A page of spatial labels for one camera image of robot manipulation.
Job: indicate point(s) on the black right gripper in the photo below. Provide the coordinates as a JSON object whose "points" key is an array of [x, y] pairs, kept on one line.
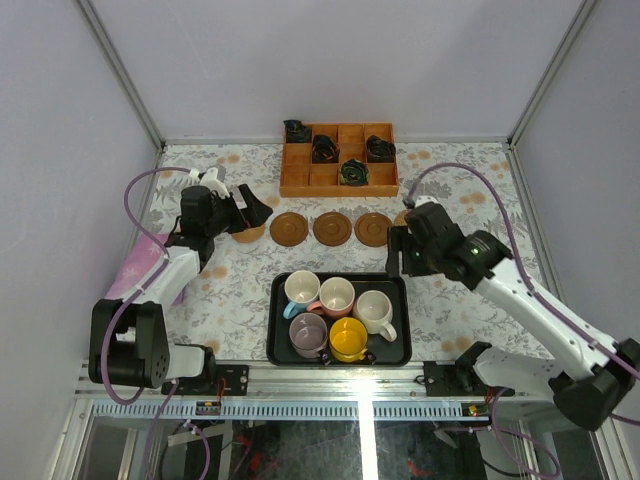
{"points": [[399, 240]]}

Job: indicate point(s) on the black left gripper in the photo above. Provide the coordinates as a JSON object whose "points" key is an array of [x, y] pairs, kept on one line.
{"points": [[239, 212]]}

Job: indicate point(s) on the woven rattan coaster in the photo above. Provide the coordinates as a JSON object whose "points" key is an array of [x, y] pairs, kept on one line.
{"points": [[400, 219], [249, 235]]}

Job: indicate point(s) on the brown wooden coaster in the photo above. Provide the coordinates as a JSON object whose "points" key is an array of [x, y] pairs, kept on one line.
{"points": [[289, 229], [371, 229], [332, 229]]}

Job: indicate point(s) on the yellow mug black outside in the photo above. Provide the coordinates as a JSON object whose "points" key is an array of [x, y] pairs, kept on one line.
{"points": [[348, 341]]}

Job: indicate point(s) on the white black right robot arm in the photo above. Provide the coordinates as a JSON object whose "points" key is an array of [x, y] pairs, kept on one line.
{"points": [[589, 373]]}

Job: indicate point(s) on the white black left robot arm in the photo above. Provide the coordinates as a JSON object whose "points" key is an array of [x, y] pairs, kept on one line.
{"points": [[129, 345]]}

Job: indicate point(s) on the white speckled mug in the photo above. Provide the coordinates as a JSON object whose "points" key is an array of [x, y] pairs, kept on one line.
{"points": [[374, 309]]}

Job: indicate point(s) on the rolled green leaf cloth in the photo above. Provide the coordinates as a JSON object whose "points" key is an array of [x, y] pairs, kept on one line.
{"points": [[354, 173]]}

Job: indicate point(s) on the rolled dark cloth right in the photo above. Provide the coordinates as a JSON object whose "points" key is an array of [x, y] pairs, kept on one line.
{"points": [[379, 150]]}

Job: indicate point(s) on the blue mug white inside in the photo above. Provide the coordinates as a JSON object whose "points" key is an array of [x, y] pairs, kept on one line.
{"points": [[301, 289]]}

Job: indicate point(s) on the pink mug white inside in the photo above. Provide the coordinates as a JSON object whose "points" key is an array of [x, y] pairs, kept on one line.
{"points": [[336, 298]]}

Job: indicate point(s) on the rolled dark cloth top-left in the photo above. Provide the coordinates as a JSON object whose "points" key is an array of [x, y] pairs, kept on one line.
{"points": [[296, 132]]}

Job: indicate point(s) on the orange wooden compartment box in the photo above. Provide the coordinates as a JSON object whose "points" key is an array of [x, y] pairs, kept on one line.
{"points": [[301, 178]]}

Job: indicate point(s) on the rolled dark cloth orange accents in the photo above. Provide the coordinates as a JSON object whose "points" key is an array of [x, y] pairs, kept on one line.
{"points": [[324, 150]]}

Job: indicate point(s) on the purple princess print pouch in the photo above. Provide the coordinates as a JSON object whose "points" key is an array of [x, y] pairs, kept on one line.
{"points": [[137, 267]]}

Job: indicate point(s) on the black plastic tray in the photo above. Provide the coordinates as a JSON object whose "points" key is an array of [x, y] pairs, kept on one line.
{"points": [[281, 352]]}

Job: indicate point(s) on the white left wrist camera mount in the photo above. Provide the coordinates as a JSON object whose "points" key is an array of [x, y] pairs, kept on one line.
{"points": [[210, 180]]}

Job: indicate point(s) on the lilac mug black handle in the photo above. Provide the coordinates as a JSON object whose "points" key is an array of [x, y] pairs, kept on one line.
{"points": [[308, 334]]}

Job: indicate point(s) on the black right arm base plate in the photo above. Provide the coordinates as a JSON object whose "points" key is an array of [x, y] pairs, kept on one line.
{"points": [[452, 379]]}

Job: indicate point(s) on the aluminium front frame rail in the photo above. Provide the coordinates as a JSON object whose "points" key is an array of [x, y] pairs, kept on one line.
{"points": [[279, 393]]}

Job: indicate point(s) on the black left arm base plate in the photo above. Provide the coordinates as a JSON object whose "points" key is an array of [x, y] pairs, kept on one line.
{"points": [[227, 381]]}

